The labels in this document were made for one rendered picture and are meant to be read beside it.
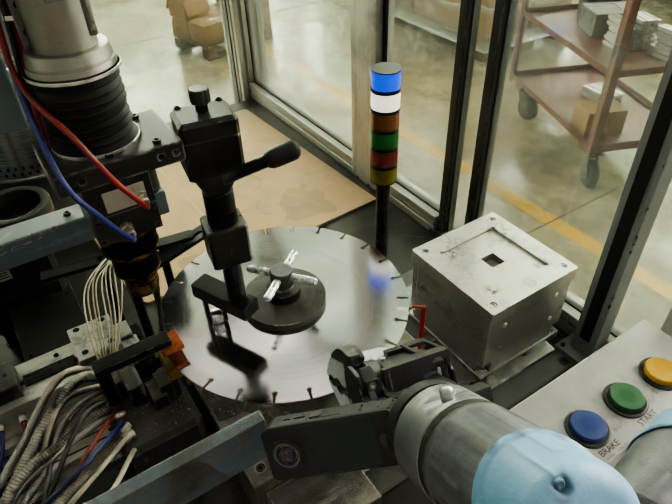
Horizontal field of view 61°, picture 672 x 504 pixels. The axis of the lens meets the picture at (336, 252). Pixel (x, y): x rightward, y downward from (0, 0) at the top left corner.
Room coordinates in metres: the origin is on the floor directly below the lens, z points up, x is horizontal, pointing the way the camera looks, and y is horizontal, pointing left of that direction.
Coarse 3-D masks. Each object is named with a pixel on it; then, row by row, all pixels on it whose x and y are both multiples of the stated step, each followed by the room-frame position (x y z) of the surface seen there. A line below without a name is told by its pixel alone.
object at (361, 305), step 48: (288, 240) 0.68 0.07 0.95; (336, 240) 0.68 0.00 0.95; (336, 288) 0.57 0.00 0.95; (384, 288) 0.57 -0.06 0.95; (192, 336) 0.50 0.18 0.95; (240, 336) 0.49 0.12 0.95; (288, 336) 0.49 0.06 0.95; (336, 336) 0.49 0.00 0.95; (384, 336) 0.48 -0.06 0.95; (240, 384) 0.42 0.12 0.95; (288, 384) 0.42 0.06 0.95
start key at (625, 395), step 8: (616, 384) 0.43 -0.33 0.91; (624, 384) 0.43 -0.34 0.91; (608, 392) 0.42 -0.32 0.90; (616, 392) 0.42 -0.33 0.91; (624, 392) 0.42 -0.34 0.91; (632, 392) 0.42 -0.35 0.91; (640, 392) 0.42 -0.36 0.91; (616, 400) 0.41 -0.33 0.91; (624, 400) 0.41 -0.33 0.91; (632, 400) 0.41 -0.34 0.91; (640, 400) 0.41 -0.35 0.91; (624, 408) 0.40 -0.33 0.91; (632, 408) 0.40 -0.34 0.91; (640, 408) 0.40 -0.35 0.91
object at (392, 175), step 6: (372, 168) 0.81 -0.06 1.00; (396, 168) 0.81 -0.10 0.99; (372, 174) 0.81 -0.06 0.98; (378, 174) 0.80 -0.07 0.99; (384, 174) 0.80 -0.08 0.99; (390, 174) 0.80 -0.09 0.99; (396, 174) 0.81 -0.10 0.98; (372, 180) 0.81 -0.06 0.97; (378, 180) 0.80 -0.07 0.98; (384, 180) 0.80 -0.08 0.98; (390, 180) 0.80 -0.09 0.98; (396, 180) 0.81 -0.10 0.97
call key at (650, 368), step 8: (648, 360) 0.47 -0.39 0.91; (656, 360) 0.47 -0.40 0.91; (664, 360) 0.46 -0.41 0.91; (648, 368) 0.45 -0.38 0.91; (656, 368) 0.45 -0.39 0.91; (664, 368) 0.45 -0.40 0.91; (648, 376) 0.45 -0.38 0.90; (656, 376) 0.44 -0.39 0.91; (664, 376) 0.44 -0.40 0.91; (664, 384) 0.43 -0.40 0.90
